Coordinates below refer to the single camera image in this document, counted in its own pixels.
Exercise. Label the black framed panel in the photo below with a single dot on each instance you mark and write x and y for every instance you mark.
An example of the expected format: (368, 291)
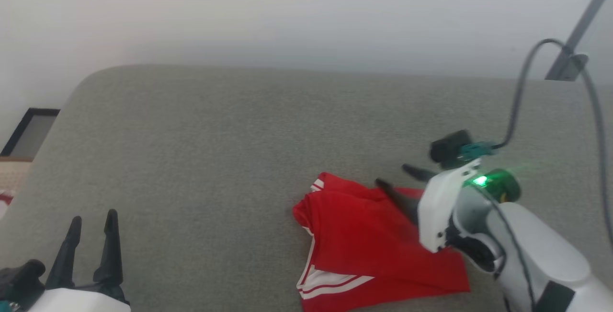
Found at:
(33, 132)

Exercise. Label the beige patterned rug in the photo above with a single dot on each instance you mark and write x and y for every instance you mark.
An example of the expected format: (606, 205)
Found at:
(12, 178)

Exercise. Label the grey metal pole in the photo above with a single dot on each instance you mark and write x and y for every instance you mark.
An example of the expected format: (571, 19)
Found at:
(589, 10)

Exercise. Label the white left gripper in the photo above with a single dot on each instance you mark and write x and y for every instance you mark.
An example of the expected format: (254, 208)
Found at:
(81, 301)

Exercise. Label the grey metal pole bracket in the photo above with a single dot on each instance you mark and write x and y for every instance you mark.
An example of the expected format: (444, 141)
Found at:
(574, 66)

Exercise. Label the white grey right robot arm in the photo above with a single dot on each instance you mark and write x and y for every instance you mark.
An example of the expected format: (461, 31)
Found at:
(541, 259)

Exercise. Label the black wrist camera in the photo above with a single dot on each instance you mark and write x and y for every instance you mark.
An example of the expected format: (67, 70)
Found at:
(450, 148)
(21, 281)

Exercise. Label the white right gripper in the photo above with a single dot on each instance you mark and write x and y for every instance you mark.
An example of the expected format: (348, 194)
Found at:
(437, 206)

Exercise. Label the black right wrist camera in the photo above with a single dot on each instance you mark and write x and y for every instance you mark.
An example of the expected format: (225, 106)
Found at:
(450, 148)

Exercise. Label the red and white basketball jersey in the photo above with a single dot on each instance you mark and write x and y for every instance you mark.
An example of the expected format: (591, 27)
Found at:
(364, 249)

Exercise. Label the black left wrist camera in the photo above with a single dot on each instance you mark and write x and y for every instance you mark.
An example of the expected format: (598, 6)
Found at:
(21, 281)

